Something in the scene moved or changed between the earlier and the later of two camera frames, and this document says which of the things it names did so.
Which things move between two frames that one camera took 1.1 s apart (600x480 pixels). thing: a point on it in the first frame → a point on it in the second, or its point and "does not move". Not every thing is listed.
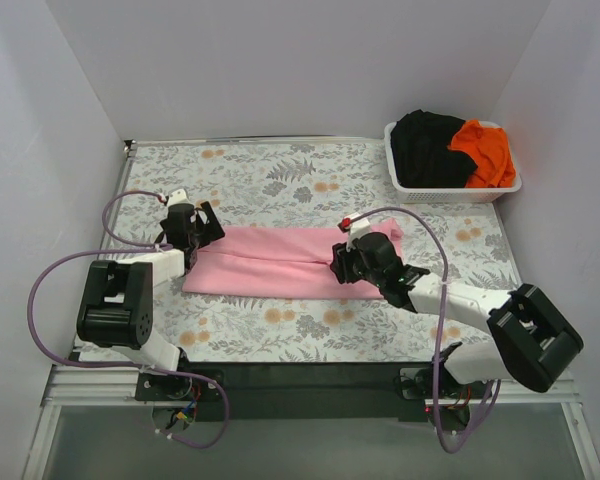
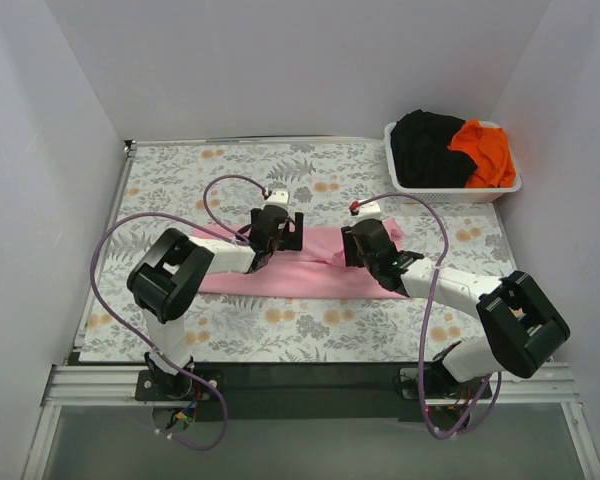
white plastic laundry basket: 452,195 does not move
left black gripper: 200,234 → 287,232
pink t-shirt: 276,261 does not move
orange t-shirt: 490,149 does not move
